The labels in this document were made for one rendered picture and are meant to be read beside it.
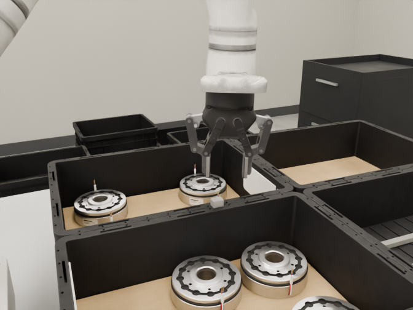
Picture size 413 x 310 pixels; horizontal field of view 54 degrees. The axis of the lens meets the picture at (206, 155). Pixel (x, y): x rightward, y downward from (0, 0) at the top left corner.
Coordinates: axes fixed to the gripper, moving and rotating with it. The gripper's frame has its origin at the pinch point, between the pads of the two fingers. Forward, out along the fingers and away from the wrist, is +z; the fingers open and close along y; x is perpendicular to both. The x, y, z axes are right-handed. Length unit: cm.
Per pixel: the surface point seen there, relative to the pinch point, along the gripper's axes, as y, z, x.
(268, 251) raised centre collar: -6.8, 11.0, 7.5
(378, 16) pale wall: -181, -8, -383
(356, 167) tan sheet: -36, 14, -34
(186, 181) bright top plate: 7.2, 12.1, -19.7
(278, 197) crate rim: -8.8, 4.6, 1.4
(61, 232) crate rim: 23.9, 5.3, 11.7
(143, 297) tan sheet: 12.3, 15.1, 13.5
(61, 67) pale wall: 119, 33, -275
